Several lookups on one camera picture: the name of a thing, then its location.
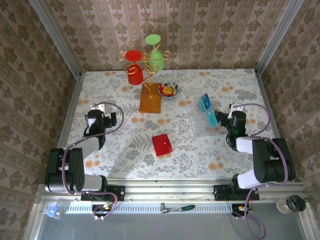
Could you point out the aluminium side rail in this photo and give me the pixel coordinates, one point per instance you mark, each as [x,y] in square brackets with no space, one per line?
[272,112]
[72,105]

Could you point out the clear jar black lid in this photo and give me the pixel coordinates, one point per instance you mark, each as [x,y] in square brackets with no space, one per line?
[295,203]

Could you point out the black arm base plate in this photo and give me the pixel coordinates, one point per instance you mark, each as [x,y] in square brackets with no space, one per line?
[120,192]
[220,192]

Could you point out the blue credit card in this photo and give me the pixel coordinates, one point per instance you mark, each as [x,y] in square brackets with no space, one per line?
[206,100]

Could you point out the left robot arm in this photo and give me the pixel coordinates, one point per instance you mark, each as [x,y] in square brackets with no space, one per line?
[87,145]

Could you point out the grey metal tray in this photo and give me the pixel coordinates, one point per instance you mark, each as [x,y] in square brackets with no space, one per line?
[162,227]

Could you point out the teal credit card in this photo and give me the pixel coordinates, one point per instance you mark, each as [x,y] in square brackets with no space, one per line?
[212,120]
[201,105]

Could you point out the black connector board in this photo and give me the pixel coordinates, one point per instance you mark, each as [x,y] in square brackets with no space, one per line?
[102,210]
[240,210]

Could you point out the clear acrylic card stand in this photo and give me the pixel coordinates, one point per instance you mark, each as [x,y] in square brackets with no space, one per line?
[197,125]

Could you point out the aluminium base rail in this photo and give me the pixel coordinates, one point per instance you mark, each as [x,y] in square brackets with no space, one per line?
[170,190]

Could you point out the aluminium corner post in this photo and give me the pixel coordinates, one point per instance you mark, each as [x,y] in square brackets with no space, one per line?
[57,37]
[277,35]

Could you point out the red wine glass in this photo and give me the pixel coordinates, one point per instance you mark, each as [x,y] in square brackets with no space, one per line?
[135,75]

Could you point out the patterned ceramic bowl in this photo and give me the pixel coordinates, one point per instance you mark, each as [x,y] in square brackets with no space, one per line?
[176,87]

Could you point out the blue plastic connector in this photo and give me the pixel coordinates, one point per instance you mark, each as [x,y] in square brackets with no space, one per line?
[52,212]

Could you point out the red card holder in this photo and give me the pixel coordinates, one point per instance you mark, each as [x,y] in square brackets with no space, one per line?
[162,146]

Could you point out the floral tablecloth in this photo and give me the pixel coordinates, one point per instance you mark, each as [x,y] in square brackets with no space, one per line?
[112,87]

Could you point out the green wine glass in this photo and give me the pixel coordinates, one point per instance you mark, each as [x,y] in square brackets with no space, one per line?
[156,58]

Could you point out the red yellow wrapped candies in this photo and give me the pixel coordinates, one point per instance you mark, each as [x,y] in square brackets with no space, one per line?
[166,91]

